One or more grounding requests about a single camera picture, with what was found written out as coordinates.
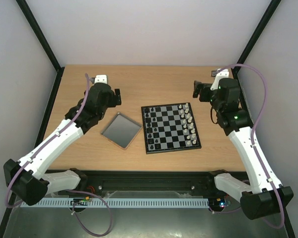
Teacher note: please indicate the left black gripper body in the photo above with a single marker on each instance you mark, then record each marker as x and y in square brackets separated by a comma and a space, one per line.
[113, 103]

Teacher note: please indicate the light blue slotted cable duct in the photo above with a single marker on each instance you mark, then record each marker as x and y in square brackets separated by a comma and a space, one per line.
[125, 203]

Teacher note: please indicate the black frame post right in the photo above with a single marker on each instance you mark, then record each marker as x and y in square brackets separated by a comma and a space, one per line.
[269, 12]

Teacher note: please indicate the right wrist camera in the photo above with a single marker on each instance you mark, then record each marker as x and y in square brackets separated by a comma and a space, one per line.
[217, 77]

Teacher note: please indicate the black frame post left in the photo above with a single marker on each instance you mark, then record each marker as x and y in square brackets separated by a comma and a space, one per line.
[28, 14]

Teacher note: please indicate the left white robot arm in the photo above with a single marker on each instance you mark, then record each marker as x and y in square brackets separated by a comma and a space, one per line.
[27, 178]

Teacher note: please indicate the metal tray with wooden rim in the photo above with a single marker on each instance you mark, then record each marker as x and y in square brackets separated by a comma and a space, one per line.
[121, 130]

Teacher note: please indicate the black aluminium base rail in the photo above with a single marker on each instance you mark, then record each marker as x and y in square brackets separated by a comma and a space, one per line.
[206, 184]

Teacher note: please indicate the black and silver chessboard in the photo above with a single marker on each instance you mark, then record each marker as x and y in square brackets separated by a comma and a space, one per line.
[172, 136]

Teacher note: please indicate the black frame post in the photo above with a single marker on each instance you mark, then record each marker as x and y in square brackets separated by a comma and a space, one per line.
[269, 12]
[28, 14]

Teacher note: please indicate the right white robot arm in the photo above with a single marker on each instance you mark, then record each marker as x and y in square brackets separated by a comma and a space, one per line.
[265, 194]

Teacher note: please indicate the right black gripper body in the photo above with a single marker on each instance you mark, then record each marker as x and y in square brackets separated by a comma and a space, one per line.
[198, 89]

